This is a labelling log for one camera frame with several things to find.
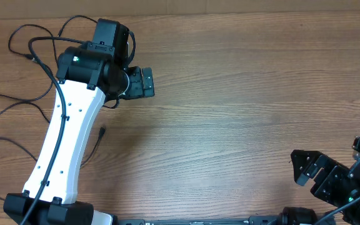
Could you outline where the black cable with long plug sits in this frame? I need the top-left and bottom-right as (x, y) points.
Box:
(0, 56), (58, 129)

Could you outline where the black cable separated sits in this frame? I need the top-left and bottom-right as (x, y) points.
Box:
(7, 14), (99, 63)

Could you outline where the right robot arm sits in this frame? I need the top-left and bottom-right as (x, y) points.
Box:
(291, 136), (360, 224)

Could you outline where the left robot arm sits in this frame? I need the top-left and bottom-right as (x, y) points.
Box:
(3, 19), (154, 224)

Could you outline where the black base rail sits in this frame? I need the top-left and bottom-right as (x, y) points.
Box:
(114, 206), (337, 225)

